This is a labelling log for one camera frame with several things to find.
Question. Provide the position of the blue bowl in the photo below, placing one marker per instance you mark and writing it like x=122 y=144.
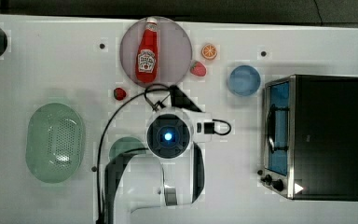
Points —
x=244 y=81

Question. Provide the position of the green metal cup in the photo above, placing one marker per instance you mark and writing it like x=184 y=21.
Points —
x=127 y=145

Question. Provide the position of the red plush ketchup bottle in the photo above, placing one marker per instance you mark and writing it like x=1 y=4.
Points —
x=147 y=55

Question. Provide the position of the small red strawberry toy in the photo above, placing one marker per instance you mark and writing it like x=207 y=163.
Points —
x=119 y=94

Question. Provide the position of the pink plush strawberry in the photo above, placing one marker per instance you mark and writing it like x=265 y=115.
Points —
x=198 y=69

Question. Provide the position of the green perforated colander basket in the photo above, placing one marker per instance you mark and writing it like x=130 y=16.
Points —
x=55 y=143

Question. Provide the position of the black toaster oven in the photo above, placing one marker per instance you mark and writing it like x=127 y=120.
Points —
x=310 y=138

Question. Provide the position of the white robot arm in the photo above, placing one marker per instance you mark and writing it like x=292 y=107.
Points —
x=167 y=170

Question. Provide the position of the orange slice toy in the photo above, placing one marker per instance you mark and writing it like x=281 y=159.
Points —
x=209 y=52

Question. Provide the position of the grey round plate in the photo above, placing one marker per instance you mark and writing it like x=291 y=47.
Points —
x=174 y=51

